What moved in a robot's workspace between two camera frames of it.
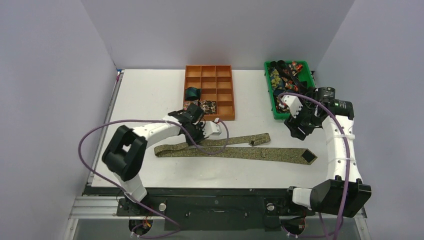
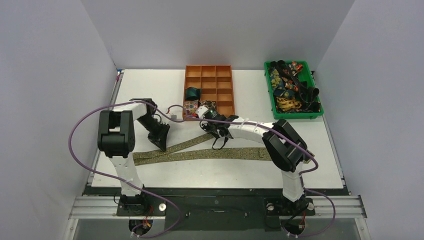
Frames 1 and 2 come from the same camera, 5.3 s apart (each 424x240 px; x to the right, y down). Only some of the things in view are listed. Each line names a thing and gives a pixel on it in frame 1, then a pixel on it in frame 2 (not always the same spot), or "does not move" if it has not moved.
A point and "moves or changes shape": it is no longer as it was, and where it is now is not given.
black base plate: (257, 208) does not move
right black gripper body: (298, 126) → (214, 126)
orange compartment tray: (216, 84) does not move
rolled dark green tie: (192, 93) does not move
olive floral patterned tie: (247, 146) moves or changes shape
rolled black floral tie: (209, 107) does not move
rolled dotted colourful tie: (187, 103) does not move
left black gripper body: (196, 132) → (157, 132)
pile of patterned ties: (283, 79) does not move
